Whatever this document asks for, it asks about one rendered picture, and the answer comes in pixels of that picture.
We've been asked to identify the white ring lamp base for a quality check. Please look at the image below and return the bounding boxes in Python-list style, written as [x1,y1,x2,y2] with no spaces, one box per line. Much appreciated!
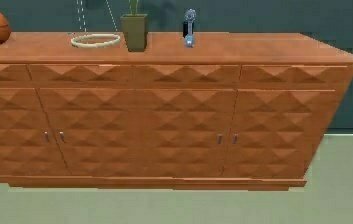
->
[70,0,122,49]

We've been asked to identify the olive green plant pot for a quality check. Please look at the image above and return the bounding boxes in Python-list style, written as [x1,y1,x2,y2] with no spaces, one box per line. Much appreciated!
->
[119,0,149,53]

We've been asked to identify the blue grey upright gadget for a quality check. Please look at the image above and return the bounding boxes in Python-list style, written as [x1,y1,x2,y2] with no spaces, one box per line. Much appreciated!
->
[182,8,198,48]

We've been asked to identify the brown wooden sideboard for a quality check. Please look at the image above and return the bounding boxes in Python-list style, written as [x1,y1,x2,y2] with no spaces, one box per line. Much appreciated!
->
[0,31,353,192]

